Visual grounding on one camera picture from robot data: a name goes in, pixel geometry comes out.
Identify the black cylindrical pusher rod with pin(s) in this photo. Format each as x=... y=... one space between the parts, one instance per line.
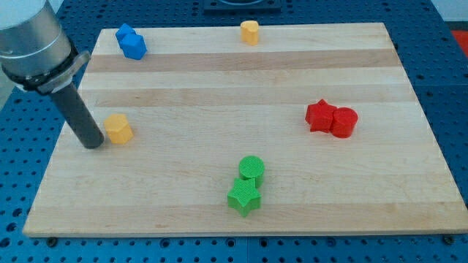
x=76 y=114

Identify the yellow hexagon block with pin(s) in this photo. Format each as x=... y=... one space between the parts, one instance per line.
x=118 y=129

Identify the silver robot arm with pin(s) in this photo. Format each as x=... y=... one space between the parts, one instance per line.
x=37 y=55

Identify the green star block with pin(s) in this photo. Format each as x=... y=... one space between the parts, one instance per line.
x=244 y=196

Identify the red star block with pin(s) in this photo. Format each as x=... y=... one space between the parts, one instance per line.
x=320 y=116

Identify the blue cube block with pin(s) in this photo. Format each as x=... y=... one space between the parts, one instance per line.
x=133 y=46

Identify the blue rear block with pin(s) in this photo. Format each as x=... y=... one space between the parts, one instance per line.
x=123 y=31

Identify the yellow heart block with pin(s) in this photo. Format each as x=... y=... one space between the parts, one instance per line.
x=250 y=32

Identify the green cylinder block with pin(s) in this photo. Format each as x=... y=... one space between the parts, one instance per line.
x=252 y=167

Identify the wooden board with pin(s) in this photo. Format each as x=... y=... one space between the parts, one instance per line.
x=200 y=100

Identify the red cylinder block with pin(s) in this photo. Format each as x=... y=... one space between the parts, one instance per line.
x=344 y=121

